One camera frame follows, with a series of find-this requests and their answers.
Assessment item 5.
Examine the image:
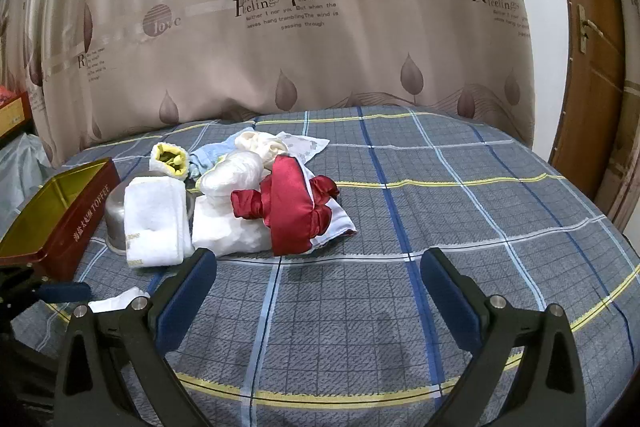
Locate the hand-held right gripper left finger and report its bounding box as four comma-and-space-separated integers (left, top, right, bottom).
52, 248, 218, 427

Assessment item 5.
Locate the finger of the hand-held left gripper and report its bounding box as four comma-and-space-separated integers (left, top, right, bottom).
0, 268, 92, 308

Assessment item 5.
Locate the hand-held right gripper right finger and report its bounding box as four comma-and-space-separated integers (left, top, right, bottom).
420, 248, 587, 427

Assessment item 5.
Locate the white fluffy cloth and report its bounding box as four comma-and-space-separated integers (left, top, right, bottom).
89, 287, 151, 314

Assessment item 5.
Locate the red and gold tin box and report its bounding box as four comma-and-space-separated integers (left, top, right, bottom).
0, 158, 121, 283

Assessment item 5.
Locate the white towel with label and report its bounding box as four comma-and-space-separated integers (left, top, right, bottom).
123, 177, 195, 269

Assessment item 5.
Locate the pearly white cloth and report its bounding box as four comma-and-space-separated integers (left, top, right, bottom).
200, 152, 266, 200

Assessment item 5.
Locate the white star print cloth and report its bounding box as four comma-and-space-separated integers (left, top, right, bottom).
299, 157, 358, 253

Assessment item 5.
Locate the red satin cloth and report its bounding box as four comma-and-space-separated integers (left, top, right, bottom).
231, 155, 341, 255

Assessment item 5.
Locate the white and yellow cloth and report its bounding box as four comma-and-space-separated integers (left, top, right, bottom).
149, 142, 190, 180

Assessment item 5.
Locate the metal bowl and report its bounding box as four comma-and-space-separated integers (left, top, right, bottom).
103, 181, 198, 255

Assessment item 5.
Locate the grey plaid bed sheet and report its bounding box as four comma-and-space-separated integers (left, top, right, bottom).
10, 106, 640, 427

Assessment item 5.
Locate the light blue cloth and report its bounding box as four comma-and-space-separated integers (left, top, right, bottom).
187, 143, 236, 182

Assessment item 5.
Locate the brown cardboard box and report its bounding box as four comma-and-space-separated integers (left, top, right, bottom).
0, 89, 34, 140

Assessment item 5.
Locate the white printed handkerchief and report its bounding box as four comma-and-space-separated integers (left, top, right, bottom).
277, 131, 331, 168

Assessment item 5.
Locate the wooden door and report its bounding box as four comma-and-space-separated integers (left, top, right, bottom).
544, 0, 627, 202

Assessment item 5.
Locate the beige leaf print curtain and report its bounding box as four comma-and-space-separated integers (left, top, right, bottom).
0, 0, 538, 168
600, 0, 640, 228

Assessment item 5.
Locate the brass door handle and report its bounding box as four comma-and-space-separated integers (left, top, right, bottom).
577, 4, 604, 54

